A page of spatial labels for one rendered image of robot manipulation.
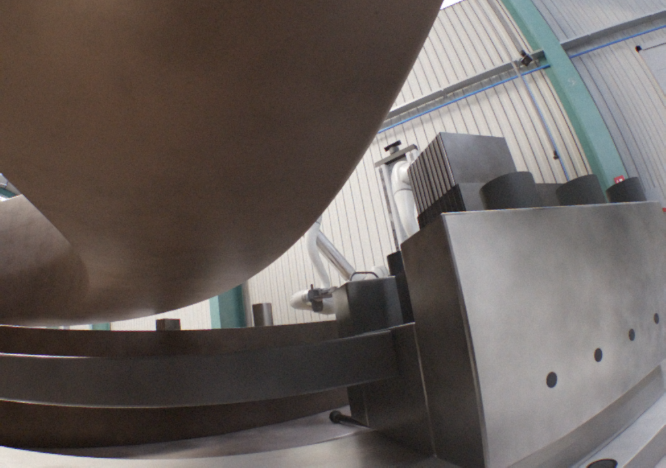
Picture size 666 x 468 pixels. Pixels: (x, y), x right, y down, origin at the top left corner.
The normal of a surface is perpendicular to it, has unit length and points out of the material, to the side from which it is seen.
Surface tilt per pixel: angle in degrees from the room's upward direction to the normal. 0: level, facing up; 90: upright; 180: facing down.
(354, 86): 180
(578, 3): 90
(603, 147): 90
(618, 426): 90
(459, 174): 90
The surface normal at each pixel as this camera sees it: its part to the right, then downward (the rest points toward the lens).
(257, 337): 0.59, -0.35
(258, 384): 0.25, -0.36
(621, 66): -0.53, -0.21
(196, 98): 0.15, 0.93
